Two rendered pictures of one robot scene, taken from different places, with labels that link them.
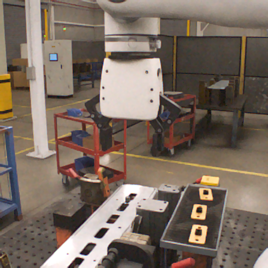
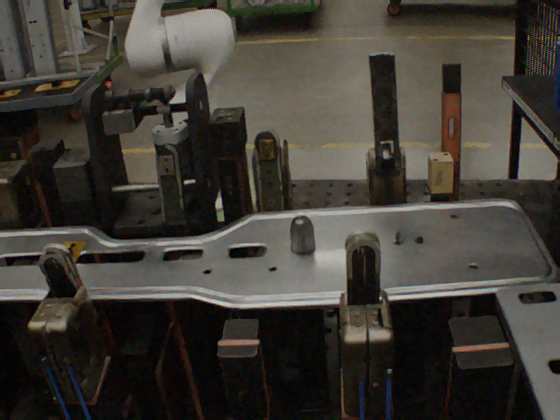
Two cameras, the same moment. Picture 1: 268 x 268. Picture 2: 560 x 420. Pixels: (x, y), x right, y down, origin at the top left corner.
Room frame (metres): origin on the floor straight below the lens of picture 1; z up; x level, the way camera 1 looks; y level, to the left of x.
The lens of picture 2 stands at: (0.60, 1.01, 1.44)
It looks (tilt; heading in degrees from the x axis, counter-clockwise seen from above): 28 degrees down; 256
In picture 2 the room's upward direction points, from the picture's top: 6 degrees counter-clockwise
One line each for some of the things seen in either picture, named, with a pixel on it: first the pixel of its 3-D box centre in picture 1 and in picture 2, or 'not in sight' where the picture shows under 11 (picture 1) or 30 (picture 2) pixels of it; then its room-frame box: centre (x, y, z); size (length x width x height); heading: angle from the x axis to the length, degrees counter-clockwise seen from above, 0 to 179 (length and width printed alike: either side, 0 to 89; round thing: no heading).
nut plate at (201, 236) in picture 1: (198, 232); (56, 83); (0.71, -0.16, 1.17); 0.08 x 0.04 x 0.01; 163
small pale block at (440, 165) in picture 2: not in sight; (437, 261); (0.16, 0.27, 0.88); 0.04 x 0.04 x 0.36; 71
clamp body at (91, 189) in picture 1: (94, 213); not in sight; (1.33, 0.18, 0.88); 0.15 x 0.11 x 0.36; 71
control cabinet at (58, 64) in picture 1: (58, 62); not in sight; (11.34, 2.65, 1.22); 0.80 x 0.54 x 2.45; 65
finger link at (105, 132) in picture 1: (100, 130); not in sight; (0.55, 0.06, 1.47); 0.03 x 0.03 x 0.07; 71
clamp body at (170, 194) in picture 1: (168, 225); not in sight; (1.22, -0.15, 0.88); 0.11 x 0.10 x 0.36; 71
